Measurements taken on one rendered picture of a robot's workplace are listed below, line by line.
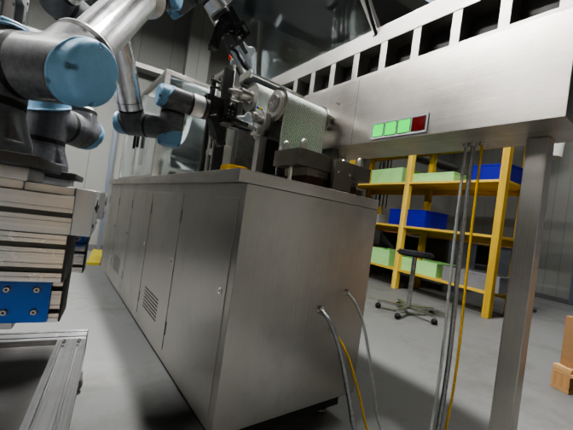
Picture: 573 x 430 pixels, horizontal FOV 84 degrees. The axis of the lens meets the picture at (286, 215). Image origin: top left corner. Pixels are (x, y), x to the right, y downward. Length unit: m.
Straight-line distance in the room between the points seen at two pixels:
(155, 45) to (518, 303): 4.98
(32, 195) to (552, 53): 1.29
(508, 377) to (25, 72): 1.44
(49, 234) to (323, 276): 0.83
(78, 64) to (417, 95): 1.09
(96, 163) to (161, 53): 1.77
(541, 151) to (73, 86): 1.25
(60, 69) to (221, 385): 0.87
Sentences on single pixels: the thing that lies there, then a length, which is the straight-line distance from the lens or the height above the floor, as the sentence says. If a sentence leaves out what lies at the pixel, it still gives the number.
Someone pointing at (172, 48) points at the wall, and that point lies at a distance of 5.32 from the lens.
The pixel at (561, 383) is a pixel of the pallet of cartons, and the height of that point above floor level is 0.04.
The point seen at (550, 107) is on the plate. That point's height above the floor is 1.17.
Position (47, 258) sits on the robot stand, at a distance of 0.73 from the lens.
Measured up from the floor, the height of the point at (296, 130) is 1.15.
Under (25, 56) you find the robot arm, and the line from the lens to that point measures 0.72.
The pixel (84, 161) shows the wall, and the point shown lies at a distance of 4.88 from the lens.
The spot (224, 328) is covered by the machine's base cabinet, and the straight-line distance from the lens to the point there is 1.02.
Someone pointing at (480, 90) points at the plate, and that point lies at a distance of 1.25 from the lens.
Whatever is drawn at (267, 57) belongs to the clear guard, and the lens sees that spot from 2.22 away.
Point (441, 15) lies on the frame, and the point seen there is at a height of 1.58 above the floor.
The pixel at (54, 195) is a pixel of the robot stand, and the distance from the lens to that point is 0.72.
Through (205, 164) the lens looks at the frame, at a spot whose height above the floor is 0.98.
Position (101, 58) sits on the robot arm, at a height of 1.01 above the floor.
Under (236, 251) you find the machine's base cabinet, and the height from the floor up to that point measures 0.66.
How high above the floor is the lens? 0.77
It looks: 1 degrees up
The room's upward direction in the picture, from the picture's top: 8 degrees clockwise
